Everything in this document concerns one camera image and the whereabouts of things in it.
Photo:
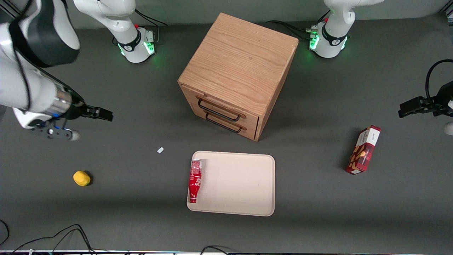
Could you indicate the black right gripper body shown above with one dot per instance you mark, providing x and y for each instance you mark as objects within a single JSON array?
[{"x": 78, "y": 109}]

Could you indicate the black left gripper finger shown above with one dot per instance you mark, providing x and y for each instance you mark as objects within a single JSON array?
[{"x": 412, "y": 107}]

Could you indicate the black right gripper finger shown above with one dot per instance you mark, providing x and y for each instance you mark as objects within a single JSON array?
[{"x": 104, "y": 114}]

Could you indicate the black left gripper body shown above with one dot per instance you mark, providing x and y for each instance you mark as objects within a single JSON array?
[{"x": 444, "y": 96}]

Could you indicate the red coke bottle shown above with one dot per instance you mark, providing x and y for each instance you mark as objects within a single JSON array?
[{"x": 195, "y": 180}]

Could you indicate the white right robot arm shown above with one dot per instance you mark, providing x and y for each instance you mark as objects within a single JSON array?
[{"x": 21, "y": 85}]

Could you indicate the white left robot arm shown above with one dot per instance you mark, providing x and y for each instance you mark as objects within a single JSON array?
[{"x": 332, "y": 32}]

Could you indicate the beige plastic tray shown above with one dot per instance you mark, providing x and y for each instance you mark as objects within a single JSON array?
[{"x": 237, "y": 184}]

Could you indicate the red snack box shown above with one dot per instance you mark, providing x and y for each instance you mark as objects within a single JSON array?
[{"x": 364, "y": 150}]

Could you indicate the yellow lemon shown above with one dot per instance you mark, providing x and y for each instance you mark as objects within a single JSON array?
[{"x": 81, "y": 178}]

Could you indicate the wooden drawer cabinet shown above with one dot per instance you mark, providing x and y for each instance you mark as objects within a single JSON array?
[{"x": 240, "y": 63}]

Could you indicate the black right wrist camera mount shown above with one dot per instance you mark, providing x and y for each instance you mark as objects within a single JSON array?
[{"x": 53, "y": 131}]

